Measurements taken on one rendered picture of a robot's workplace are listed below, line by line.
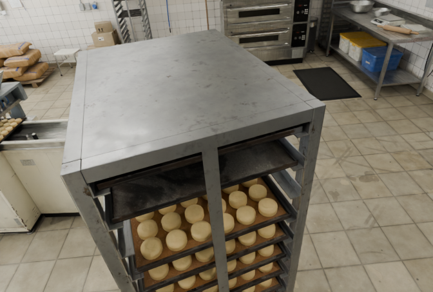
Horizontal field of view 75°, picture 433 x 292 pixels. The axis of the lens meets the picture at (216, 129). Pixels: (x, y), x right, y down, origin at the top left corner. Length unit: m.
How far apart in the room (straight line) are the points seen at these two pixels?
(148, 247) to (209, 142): 0.34
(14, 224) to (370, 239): 2.99
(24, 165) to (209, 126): 2.36
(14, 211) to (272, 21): 4.39
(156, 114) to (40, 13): 6.31
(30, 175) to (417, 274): 3.08
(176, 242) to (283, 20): 4.80
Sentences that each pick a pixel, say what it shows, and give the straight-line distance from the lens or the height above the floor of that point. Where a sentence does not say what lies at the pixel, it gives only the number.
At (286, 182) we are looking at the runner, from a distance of 0.74.
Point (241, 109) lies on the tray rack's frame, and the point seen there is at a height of 1.82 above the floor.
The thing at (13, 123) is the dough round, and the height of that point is 0.92.
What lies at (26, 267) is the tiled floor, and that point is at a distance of 2.96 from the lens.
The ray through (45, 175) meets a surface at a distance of 2.76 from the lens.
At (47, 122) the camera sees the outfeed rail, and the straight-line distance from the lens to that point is 2.80.
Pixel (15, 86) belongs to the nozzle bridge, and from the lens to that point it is 2.94.
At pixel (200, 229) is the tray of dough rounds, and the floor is 1.51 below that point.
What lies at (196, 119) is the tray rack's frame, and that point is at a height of 1.82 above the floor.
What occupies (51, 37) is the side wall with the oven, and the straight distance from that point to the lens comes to 6.90.
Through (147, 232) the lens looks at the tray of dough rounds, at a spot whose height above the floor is 1.51.
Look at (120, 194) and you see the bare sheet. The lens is 0.64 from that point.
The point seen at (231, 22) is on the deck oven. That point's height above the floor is 0.87.
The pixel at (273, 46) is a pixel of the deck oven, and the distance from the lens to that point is 5.35.
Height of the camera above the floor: 2.10
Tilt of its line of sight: 34 degrees down
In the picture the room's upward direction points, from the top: 5 degrees counter-clockwise
